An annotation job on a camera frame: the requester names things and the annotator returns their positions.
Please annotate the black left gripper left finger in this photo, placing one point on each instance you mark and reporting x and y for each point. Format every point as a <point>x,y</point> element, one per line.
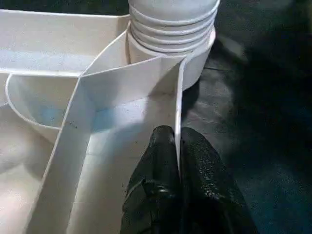
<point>153,185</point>

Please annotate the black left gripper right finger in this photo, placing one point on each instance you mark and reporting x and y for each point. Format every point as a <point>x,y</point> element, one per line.
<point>209,195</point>

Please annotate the white plastic table leg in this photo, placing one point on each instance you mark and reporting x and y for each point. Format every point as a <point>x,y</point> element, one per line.
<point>170,14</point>

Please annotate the black work mat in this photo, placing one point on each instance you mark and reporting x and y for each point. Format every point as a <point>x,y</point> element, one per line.
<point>256,122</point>

